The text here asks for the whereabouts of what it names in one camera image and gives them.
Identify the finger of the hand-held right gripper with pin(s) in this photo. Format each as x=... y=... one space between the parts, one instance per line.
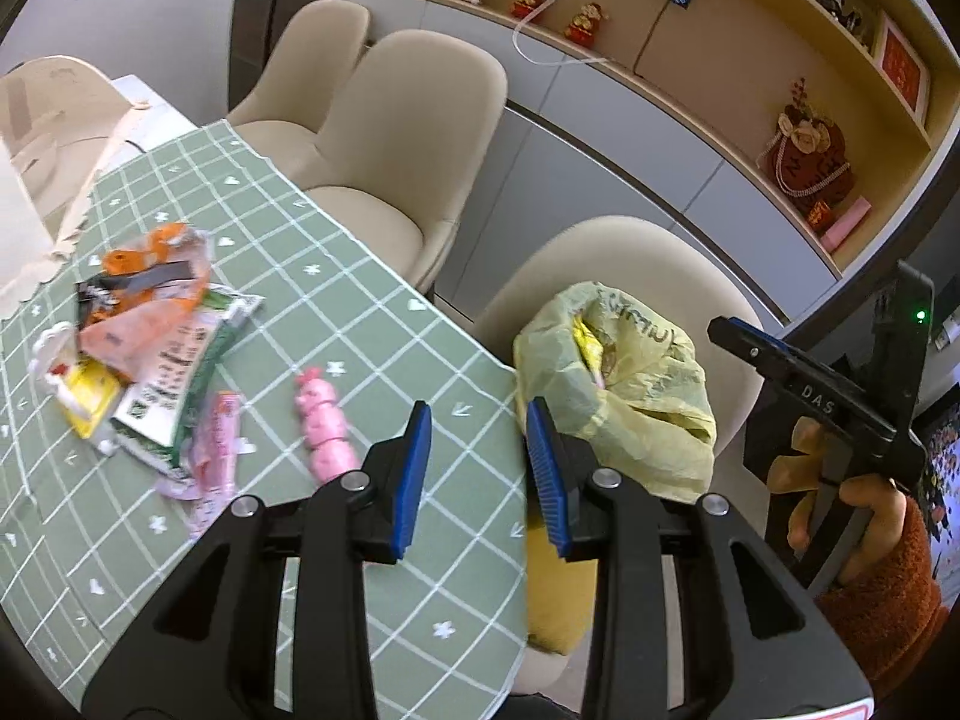
x=765 y=349

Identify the small red box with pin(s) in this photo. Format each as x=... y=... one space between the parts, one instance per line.
x=823 y=217

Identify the cardboard box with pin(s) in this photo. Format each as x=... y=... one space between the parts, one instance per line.
x=67 y=97

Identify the yellow snack packet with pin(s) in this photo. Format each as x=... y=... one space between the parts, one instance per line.
x=592 y=345

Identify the yellow crinkled wrapper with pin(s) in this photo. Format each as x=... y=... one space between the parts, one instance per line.
x=90 y=394

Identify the orange snack packet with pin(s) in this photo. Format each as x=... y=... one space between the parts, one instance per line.
x=127 y=259

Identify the green and white packet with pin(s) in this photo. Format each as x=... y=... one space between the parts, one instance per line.
x=161 y=397

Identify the pink wrapped candy roll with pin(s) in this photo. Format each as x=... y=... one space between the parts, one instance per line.
x=324 y=427

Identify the red seated figurine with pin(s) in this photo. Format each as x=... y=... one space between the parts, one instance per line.
x=582 y=24
x=529 y=1

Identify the green checkered tablecloth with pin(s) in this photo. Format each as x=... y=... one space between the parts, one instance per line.
x=360 y=300

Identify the pink candy wrapper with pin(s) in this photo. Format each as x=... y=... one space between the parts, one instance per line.
x=217 y=435

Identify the yellow cushion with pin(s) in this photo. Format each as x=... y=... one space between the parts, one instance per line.
x=559 y=600

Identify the dark grey refrigerator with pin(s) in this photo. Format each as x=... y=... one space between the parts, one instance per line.
x=262 y=7

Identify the person's right hand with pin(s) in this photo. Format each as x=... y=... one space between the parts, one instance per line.
x=881 y=521

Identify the grey sideboard cabinet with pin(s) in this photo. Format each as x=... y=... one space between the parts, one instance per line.
x=600 y=180

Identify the person's right forearm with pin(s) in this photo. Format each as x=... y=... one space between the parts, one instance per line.
x=892 y=615

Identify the white cartoon-print food cover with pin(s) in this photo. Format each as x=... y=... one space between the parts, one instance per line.
x=19 y=240

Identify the pale orange plastic packet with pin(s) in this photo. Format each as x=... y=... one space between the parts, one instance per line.
x=127 y=330

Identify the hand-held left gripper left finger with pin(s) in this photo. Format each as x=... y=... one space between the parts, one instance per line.
x=411 y=480

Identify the red framed picture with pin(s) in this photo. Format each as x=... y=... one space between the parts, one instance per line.
x=902 y=64

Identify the pink box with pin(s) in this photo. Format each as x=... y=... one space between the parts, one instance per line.
x=846 y=223

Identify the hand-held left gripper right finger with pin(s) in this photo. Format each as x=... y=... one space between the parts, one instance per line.
x=547 y=480

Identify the yellow-green trash bag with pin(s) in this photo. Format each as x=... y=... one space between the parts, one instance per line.
x=652 y=390

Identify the clear plastic wrapper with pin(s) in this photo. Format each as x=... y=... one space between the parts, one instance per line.
x=52 y=349

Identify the red gift bag with flowers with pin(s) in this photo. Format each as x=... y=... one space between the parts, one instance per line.
x=814 y=157

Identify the beige wall shelf unit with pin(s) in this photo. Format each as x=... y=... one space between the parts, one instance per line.
x=750 y=67

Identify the beige chair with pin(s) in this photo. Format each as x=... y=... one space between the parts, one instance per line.
x=405 y=135
x=600 y=247
x=300 y=67

